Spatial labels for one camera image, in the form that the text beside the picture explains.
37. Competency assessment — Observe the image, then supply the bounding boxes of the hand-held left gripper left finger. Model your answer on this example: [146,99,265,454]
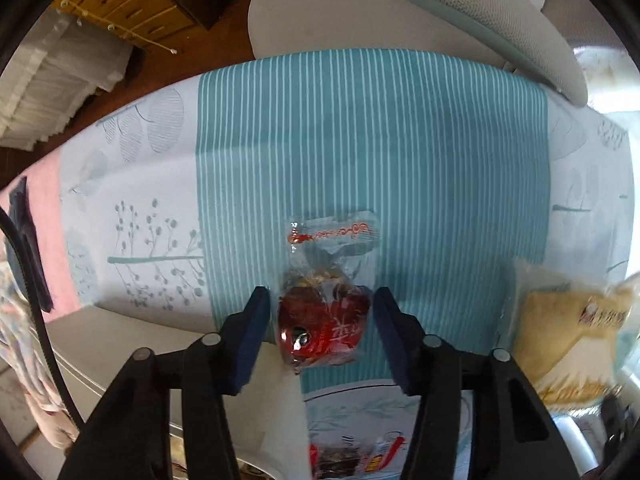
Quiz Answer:
[57,286,271,480]

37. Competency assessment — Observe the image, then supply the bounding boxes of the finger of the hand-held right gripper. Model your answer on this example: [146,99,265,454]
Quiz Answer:
[599,395,637,467]

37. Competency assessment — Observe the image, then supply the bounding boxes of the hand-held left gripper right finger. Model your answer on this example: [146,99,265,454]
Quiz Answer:
[372,286,581,480]

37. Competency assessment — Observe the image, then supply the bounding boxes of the red candy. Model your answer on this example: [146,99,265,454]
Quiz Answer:
[275,210,381,373]

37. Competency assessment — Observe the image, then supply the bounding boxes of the yellow bread packet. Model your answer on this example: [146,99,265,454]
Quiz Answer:
[500,260,640,411]

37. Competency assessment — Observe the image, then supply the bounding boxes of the white plastic tray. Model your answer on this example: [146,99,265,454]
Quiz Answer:
[47,302,313,480]

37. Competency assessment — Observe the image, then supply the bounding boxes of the teal striped leaf-print tablecloth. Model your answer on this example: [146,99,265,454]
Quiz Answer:
[57,49,640,480]

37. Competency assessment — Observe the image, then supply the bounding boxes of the floral patterned quilt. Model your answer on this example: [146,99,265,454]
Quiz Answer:
[0,240,76,451]

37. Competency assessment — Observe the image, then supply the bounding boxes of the pink bed blanket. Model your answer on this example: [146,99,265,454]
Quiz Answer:
[0,160,83,316]

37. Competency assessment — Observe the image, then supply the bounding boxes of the dark blue jeans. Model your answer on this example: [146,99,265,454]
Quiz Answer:
[7,177,53,313]

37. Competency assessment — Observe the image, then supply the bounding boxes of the white lace furniture cover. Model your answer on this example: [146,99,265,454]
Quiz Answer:
[0,10,136,151]

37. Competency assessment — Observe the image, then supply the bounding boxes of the grey office chair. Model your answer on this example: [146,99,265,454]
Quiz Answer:
[247,0,640,108]

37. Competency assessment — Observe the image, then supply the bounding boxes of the wooden desk with drawers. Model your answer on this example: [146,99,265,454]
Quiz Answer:
[50,0,256,56]

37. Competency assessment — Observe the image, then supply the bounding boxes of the black cable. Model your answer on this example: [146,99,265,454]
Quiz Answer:
[0,205,83,428]

